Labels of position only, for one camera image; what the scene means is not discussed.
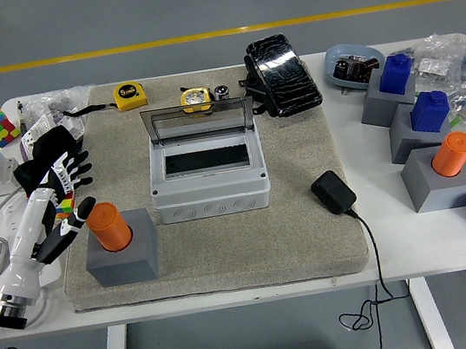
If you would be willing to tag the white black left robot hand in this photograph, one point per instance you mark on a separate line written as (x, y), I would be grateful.
(26, 231)

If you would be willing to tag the orange cylinder battery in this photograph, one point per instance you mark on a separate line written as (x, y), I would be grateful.
(454, 154)
(107, 226)

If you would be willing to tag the smoky transparent box lid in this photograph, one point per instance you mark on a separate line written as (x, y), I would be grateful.
(151, 127)

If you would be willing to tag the grey electrical enclosure box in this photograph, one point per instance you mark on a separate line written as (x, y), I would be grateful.
(211, 191)

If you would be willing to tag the small black cylinder battery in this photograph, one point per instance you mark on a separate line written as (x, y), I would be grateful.
(221, 93)

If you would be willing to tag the white power strip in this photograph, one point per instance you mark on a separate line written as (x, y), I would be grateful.
(12, 212)

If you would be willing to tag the small multicolour puzzle cube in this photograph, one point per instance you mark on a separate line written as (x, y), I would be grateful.
(67, 207)

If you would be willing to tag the black cloth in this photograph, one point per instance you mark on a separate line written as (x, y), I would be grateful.
(45, 150)

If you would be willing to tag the grey block with round hole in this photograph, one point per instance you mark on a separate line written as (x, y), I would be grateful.
(127, 260)

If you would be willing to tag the white purple printed packet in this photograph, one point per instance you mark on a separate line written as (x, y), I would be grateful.
(39, 126)

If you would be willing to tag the clear crumpled plastic bag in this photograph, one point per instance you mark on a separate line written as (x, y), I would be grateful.
(59, 99)

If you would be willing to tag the grey block holder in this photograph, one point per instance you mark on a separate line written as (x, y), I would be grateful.
(408, 144)
(433, 193)
(374, 109)

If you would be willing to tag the yellow square tape measure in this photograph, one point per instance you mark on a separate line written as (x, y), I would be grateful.
(129, 97)

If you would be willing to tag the grey-brown mat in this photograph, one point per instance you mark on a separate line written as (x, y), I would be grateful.
(235, 248)

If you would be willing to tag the yellow tape measure silver face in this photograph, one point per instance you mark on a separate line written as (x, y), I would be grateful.
(195, 99)

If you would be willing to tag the black power adapter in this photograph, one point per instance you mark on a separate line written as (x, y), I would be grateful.
(333, 192)

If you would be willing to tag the blue plastic block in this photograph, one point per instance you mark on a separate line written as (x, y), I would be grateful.
(428, 110)
(395, 73)

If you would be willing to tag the small white parts packet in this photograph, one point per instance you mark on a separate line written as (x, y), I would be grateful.
(432, 66)

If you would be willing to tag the dark electronic components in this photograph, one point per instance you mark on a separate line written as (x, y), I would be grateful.
(353, 68)

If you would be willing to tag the blue-grey bowl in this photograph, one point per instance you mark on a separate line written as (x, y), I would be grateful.
(335, 54)

